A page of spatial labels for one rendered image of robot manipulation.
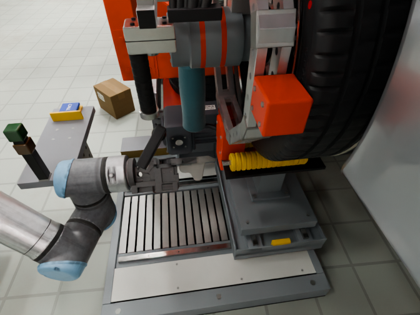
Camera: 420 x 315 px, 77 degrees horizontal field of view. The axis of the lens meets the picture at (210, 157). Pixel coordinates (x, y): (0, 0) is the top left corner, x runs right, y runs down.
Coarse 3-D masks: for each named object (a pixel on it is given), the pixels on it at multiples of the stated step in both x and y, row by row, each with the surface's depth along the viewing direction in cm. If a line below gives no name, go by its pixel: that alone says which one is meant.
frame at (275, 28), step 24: (216, 0) 83; (264, 0) 41; (288, 0) 42; (264, 24) 41; (288, 24) 42; (264, 48) 44; (288, 48) 44; (216, 72) 91; (216, 96) 93; (240, 120) 81
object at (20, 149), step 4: (28, 136) 77; (28, 140) 76; (32, 140) 78; (16, 144) 75; (20, 144) 75; (24, 144) 75; (28, 144) 76; (32, 144) 78; (16, 148) 75; (20, 148) 75; (24, 148) 76; (28, 148) 76; (32, 148) 78; (20, 152) 76; (24, 152) 77; (28, 152) 77; (32, 152) 78
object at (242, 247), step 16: (224, 176) 128; (224, 192) 121; (224, 208) 117; (240, 240) 104; (256, 240) 101; (272, 240) 101; (288, 240) 101; (304, 240) 102; (320, 240) 102; (240, 256) 103; (256, 256) 105
